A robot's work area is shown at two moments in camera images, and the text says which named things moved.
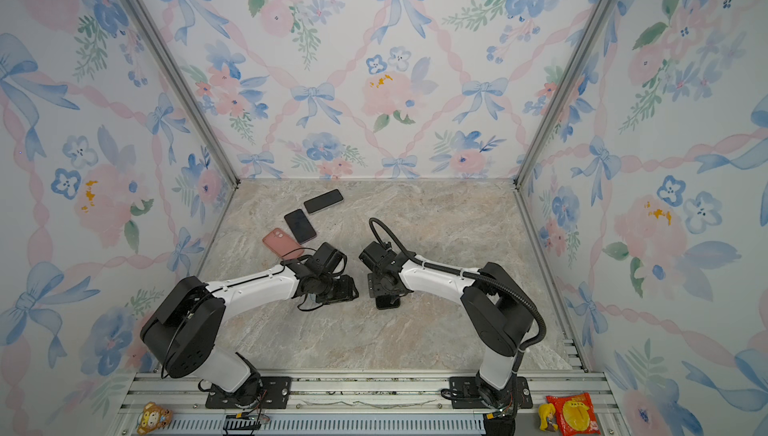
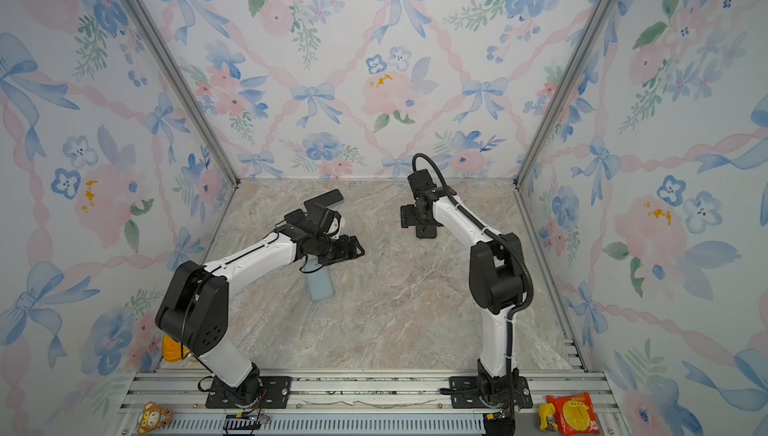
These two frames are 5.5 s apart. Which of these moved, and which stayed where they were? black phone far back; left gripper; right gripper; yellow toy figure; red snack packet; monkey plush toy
Moved: right gripper; left gripper
Stayed: black phone far back; red snack packet; monkey plush toy; yellow toy figure
